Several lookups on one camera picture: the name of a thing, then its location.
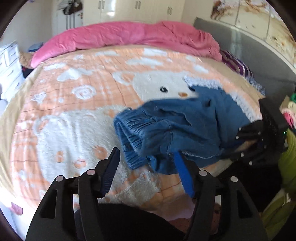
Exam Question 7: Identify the blue denim lace-trimmed pants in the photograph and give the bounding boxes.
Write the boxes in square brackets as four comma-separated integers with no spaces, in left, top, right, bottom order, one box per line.
[113,77,261,175]

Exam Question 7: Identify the green sleeve right forearm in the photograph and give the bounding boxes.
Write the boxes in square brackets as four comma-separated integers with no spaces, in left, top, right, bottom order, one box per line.
[261,130,295,240]

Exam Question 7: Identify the folded green clothes pile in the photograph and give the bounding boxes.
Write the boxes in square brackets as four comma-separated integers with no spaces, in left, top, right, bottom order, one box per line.
[280,92,296,130]

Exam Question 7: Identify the blue floral pillow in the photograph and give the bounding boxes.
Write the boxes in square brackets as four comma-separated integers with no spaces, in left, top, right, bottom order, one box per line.
[245,77,265,96]

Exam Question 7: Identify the grey padded headboard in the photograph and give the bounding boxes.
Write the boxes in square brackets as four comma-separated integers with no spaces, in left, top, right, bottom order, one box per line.
[194,18,295,105]

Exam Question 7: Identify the orange bear pattern blanket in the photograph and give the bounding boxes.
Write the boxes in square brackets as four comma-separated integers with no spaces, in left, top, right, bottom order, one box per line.
[10,46,262,208]

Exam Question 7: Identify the purple striped pillow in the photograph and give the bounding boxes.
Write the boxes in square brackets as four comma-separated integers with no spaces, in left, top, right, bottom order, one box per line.
[220,50,253,78]

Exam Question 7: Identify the pink duvet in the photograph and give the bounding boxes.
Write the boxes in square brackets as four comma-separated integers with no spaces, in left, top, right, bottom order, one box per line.
[31,21,222,68]

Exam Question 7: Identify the white drawer dresser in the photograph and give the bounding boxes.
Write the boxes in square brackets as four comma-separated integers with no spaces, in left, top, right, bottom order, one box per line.
[0,41,25,102]

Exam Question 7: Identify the white wardrobe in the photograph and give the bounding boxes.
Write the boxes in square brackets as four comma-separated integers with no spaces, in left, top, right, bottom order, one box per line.
[83,0,185,26]

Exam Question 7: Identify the hanging bags on door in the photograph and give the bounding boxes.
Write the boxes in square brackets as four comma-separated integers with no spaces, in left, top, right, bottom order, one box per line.
[57,0,83,30]

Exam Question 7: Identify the floral wall painting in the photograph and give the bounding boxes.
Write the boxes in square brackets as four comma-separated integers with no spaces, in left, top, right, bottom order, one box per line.
[211,0,295,66]

